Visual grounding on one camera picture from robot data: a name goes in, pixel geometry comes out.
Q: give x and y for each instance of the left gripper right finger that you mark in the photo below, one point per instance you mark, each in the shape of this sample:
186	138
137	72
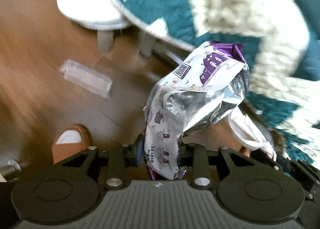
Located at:
181	154

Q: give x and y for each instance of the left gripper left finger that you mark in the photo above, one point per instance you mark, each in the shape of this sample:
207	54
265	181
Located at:
138	149

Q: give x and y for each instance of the white paper tissue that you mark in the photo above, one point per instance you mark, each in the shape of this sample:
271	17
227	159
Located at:
249	135

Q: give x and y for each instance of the silver purple snack wrapper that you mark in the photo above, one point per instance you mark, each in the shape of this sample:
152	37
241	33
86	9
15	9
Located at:
203	89

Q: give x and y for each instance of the brown slipper with white sock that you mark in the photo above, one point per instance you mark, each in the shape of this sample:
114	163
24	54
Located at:
71	141

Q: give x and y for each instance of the clear plastic tray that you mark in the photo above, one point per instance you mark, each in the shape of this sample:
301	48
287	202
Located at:
86	78

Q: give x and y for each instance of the teal white chevron blanket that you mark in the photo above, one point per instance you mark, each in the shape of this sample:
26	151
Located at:
282	50

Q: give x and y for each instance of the white round stool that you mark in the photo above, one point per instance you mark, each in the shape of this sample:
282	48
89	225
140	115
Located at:
97	15

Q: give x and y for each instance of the metal bed frame rail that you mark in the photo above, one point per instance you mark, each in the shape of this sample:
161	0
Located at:
150	46

